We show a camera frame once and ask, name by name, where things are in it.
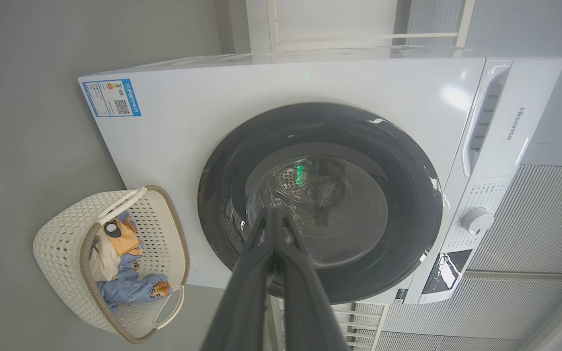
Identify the cream and blue cartoon garment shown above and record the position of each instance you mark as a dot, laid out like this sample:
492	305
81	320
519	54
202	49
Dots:
108	256

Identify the dark round washer door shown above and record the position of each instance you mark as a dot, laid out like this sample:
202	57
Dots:
398	204

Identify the white metal railing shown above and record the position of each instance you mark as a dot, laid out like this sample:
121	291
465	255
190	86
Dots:
273	24
359	324

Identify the cream perforated laundry basket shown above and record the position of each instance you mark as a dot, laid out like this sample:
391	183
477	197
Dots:
61	248

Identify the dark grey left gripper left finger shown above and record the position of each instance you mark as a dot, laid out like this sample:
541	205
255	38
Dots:
242	302

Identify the dark QR code sticker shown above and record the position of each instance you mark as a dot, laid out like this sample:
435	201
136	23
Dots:
401	296

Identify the white front-load washing machine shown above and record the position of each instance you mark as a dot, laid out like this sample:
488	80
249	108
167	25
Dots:
203	112

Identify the grey louvred wall panel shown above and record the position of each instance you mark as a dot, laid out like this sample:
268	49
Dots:
534	219

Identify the blue cartoon print garment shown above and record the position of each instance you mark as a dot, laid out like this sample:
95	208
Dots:
125	290

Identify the white detergent drawer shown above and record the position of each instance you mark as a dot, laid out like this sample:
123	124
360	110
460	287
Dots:
520	122

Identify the blue energy label sticker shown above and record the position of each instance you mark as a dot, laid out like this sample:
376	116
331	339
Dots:
111	97

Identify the white round control knob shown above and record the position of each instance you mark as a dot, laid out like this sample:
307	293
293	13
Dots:
477	221

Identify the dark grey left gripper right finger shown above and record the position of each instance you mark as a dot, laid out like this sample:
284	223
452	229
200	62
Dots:
308	312

